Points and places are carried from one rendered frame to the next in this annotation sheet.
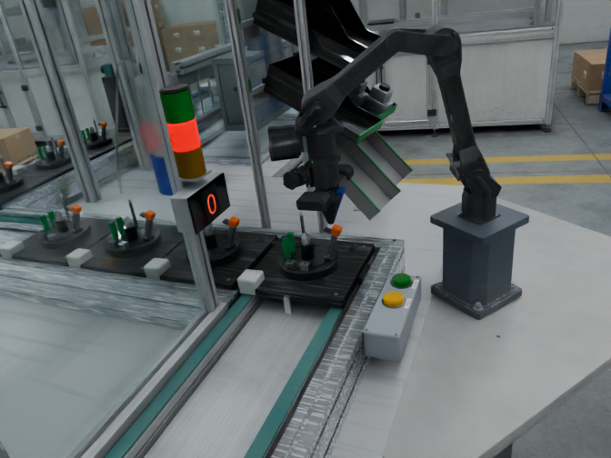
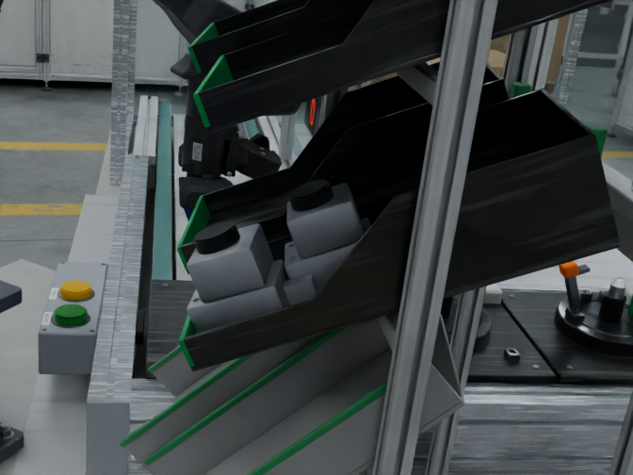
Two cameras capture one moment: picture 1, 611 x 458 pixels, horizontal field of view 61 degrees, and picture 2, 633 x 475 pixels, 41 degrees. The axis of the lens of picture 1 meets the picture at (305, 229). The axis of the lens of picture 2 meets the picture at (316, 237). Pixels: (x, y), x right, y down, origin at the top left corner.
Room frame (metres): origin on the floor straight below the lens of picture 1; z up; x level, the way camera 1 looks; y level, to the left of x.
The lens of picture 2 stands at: (1.83, -0.52, 1.48)
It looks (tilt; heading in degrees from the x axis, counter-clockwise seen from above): 22 degrees down; 143
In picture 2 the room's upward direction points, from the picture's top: 7 degrees clockwise
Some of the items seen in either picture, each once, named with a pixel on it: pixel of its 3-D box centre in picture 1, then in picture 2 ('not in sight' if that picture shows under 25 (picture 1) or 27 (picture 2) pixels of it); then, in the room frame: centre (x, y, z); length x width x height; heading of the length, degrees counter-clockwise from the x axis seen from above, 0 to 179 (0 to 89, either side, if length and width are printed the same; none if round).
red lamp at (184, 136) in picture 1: (184, 134); not in sight; (0.89, 0.19, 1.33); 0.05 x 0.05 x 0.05
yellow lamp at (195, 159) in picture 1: (189, 161); not in sight; (0.89, 0.19, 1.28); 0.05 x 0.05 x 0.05
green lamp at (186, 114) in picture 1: (177, 105); not in sight; (0.89, 0.19, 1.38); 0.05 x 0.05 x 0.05
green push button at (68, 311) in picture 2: (401, 282); (71, 318); (0.90, -0.19, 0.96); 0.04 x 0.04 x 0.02
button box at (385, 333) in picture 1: (394, 313); (75, 314); (0.84, -0.16, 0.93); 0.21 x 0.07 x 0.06; 155
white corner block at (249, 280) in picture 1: (251, 282); not in sight; (0.96, 0.13, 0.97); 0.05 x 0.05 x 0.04; 65
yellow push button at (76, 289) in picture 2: (393, 301); (75, 292); (0.84, -0.16, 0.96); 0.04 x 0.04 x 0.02
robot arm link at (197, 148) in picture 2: (325, 173); (207, 151); (0.98, -0.05, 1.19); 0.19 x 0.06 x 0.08; 155
